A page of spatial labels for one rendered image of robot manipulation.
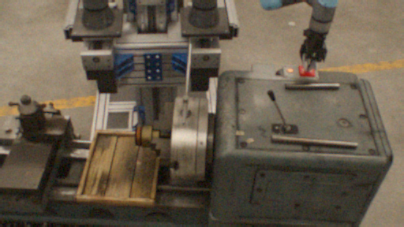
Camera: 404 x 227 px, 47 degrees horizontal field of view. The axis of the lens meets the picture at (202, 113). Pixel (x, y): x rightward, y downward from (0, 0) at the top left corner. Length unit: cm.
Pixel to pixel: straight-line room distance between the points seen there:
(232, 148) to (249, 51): 251
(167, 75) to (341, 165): 109
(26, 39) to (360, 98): 311
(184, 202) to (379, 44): 293
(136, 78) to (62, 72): 155
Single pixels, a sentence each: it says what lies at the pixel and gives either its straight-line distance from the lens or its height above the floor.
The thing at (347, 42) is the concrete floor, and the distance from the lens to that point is 430.
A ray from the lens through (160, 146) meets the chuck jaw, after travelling 170.
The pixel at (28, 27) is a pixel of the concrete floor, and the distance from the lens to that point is 441.
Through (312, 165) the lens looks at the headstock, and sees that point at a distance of 156.
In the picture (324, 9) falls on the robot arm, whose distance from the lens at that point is 162.
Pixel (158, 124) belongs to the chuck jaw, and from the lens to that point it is 174.
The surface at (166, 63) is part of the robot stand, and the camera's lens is 229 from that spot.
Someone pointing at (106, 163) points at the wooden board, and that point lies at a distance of 196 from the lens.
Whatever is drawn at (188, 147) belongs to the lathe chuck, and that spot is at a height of 117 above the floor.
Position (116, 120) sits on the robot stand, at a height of 21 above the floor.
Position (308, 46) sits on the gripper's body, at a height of 141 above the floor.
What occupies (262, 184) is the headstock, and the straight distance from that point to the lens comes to 163.
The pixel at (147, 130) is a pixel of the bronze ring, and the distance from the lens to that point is 174.
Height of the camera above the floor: 240
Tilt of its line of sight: 45 degrees down
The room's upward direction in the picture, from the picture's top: 3 degrees clockwise
